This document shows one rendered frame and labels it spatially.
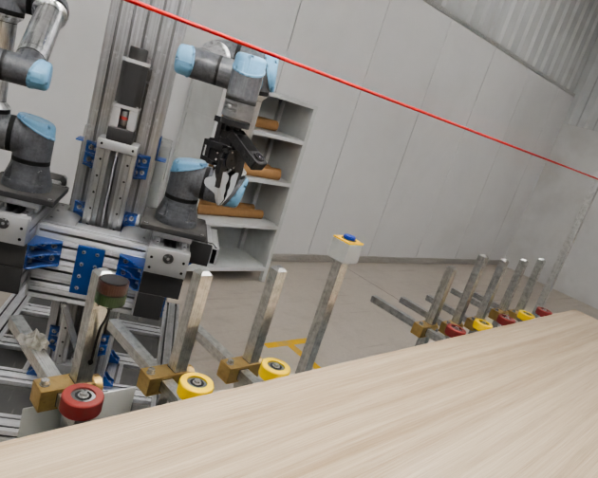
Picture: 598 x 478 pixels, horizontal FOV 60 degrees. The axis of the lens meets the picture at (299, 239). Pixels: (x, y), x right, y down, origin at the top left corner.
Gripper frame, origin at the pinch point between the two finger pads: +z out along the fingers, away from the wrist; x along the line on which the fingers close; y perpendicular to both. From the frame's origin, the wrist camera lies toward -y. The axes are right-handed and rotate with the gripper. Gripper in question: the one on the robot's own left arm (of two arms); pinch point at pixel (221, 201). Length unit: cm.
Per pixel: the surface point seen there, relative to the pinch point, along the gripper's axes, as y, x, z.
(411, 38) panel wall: 139, -416, -112
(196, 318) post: -6.8, 7.4, 27.6
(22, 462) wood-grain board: -17, 56, 38
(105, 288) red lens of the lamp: -4.7, 35.1, 15.6
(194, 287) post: -5.0, 8.7, 20.0
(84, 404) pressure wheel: -10, 39, 37
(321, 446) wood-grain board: -47, 8, 38
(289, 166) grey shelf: 148, -273, 28
